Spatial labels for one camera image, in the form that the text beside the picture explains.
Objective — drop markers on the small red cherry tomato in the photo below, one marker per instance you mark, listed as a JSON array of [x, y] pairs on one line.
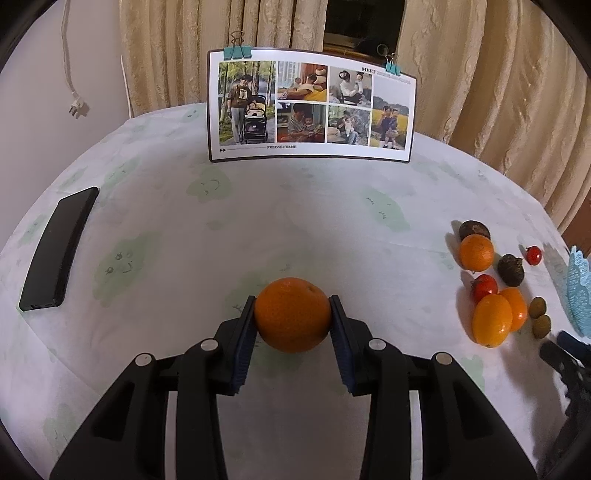
[[534, 255]]

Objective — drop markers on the yellow-orange oval fruit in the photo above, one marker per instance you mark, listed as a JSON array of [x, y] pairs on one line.
[[492, 320]]

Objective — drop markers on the dark passion fruit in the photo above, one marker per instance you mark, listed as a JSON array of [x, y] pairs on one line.
[[473, 227], [511, 271]]

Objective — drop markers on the small orange mandarin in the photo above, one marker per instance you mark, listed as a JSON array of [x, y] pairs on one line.
[[476, 253]]

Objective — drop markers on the beige curtain right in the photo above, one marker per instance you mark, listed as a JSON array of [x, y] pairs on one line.
[[497, 80]]

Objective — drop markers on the beige curtain left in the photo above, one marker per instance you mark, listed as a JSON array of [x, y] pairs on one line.
[[165, 44]]

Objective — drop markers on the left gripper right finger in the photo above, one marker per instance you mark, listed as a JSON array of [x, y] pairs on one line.
[[463, 436]]

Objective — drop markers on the white patterned tablecloth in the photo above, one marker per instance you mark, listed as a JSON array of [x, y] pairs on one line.
[[174, 244]]

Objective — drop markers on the right teal binder clip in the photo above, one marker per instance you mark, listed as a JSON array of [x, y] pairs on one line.
[[391, 65]]

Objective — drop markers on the left teal binder clip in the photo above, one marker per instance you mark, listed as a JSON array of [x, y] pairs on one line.
[[237, 50]]

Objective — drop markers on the black smartphone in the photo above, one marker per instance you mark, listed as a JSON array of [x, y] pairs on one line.
[[46, 281]]

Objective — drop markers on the small brown longan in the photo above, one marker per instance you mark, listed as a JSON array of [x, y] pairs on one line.
[[537, 307], [541, 326]]

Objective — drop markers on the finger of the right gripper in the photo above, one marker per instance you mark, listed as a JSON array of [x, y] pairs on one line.
[[576, 348]]

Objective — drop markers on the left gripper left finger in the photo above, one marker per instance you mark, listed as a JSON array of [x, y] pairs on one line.
[[123, 437]]

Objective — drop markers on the beige curtain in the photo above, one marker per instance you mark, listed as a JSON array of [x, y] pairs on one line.
[[497, 80], [165, 44]]

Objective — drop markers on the teal binder clip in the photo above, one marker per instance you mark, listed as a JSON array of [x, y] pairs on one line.
[[237, 50], [391, 65]]

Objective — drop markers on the photo collage board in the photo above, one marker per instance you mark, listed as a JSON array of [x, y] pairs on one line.
[[292, 103]]

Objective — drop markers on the large orange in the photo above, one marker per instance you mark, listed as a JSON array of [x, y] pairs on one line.
[[292, 315]]

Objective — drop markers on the light blue plastic basket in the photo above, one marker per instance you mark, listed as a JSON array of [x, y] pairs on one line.
[[578, 291]]

